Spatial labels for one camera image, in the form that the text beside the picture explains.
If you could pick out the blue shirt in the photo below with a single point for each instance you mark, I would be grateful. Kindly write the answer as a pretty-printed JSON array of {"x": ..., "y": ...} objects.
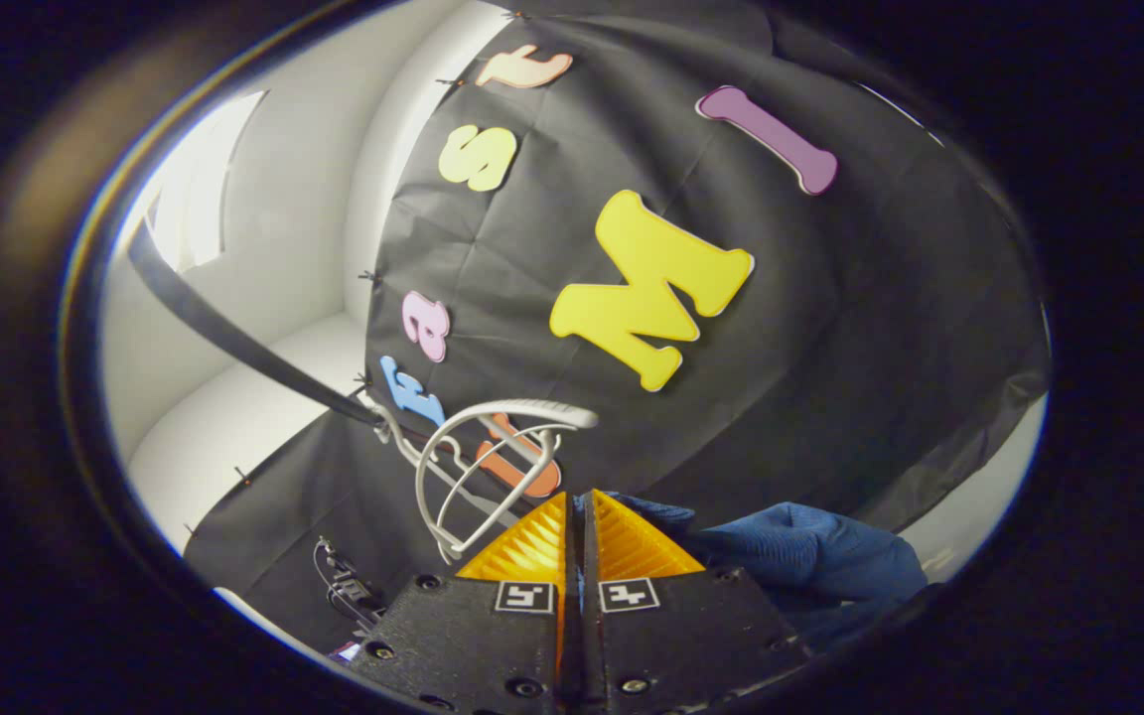
[{"x": 830, "y": 566}]

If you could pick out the large ceiling light panel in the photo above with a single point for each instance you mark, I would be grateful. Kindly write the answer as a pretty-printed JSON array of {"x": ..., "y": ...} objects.
[{"x": 205, "y": 189}]

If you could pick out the black backdrop cloth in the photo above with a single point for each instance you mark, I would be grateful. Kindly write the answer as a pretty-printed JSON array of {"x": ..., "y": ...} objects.
[{"x": 880, "y": 348}]

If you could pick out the white clothes hanger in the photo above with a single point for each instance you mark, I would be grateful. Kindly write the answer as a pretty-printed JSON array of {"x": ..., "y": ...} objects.
[
  {"x": 532, "y": 406},
  {"x": 544, "y": 432}
]

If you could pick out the black clothes rack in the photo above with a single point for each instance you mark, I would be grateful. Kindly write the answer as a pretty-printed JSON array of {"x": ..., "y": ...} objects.
[{"x": 234, "y": 333}]

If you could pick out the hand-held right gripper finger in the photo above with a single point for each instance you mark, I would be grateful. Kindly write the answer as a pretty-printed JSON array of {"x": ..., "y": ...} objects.
[
  {"x": 564, "y": 636},
  {"x": 589, "y": 645}
]

